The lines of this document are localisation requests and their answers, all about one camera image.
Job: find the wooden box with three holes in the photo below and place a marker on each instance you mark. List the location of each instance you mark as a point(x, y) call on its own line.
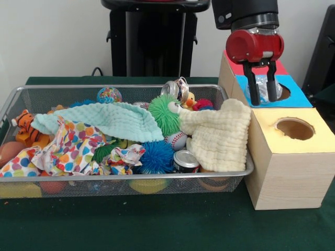
point(282, 178)

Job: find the dark green side table cloth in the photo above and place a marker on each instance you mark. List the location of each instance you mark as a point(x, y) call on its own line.
point(327, 95)

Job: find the green spiky rubber ball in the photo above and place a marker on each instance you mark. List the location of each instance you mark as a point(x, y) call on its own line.
point(165, 113)

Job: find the brown toy football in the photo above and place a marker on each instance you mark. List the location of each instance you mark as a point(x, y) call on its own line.
point(8, 152)

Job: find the cream knitted cloth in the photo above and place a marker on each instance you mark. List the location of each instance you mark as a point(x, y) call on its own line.
point(222, 133)

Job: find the polka dot colourful cloth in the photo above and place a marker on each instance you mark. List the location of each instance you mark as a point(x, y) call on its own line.
point(57, 151)

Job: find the white baseball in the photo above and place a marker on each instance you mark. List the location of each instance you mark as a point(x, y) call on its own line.
point(177, 140)

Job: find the black labelled silver can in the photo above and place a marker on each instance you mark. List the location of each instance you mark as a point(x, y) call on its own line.
point(186, 161)

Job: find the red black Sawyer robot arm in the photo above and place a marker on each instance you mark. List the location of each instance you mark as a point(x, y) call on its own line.
point(246, 13)

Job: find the small globe ball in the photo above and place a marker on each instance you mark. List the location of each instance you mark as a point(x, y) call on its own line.
point(109, 95)

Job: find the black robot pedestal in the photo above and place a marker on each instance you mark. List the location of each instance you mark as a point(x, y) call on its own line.
point(157, 47)

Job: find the blue spiky rubber ball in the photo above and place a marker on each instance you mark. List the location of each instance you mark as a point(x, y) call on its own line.
point(157, 157)

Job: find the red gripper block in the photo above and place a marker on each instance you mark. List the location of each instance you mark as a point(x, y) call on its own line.
point(255, 46)

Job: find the crushed silver can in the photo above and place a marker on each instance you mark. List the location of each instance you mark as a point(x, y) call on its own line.
point(175, 88)

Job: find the black upright panel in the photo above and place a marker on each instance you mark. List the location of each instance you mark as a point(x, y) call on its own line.
point(322, 52)

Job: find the mint green fuzzy cloth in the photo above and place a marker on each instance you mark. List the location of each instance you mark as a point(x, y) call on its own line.
point(104, 118)

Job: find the clear plastic bottle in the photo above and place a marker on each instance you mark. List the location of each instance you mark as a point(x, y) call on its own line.
point(263, 89)

